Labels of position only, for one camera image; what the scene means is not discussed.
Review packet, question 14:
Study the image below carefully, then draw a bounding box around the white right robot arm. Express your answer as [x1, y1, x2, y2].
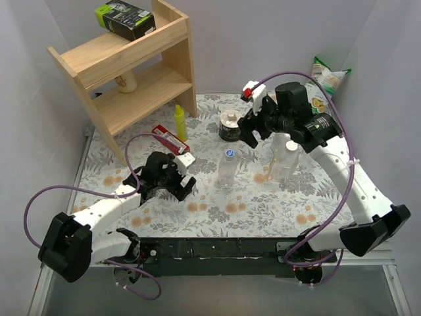
[238, 81, 410, 257]

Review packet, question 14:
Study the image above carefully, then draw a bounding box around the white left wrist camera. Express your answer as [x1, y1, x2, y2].
[174, 152, 195, 173]

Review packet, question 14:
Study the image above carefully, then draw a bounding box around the clear bottle with label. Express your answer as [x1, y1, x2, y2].
[268, 145, 301, 182]

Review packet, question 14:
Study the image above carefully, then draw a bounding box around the floral table mat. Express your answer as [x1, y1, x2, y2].
[64, 93, 371, 238]

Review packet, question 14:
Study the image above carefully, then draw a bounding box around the clear plastic bottle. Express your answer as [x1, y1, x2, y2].
[217, 149, 237, 186]

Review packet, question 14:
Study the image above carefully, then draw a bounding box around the beige cup on shelf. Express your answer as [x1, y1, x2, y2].
[114, 69, 137, 93]

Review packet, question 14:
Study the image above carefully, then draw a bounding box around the green chips bag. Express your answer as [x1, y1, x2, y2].
[305, 56, 351, 115]

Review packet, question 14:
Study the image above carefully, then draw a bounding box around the blue white cap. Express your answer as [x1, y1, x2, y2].
[226, 149, 235, 158]

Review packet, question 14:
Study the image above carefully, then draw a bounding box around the black green box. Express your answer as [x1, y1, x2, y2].
[94, 1, 157, 41]

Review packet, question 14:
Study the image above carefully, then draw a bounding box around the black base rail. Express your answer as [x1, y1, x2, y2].
[111, 236, 339, 277]

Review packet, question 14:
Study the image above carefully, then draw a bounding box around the wooden shelf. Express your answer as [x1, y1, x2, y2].
[47, 1, 197, 163]

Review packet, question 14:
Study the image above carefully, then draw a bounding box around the red white box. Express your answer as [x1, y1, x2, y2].
[151, 125, 190, 155]

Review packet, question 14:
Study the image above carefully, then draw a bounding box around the aluminium frame rail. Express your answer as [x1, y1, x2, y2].
[341, 241, 395, 266]

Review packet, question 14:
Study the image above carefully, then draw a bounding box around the yellow spray bottle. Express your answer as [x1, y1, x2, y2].
[174, 104, 188, 142]

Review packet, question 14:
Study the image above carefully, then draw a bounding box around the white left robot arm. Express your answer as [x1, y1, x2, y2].
[38, 151, 196, 282]

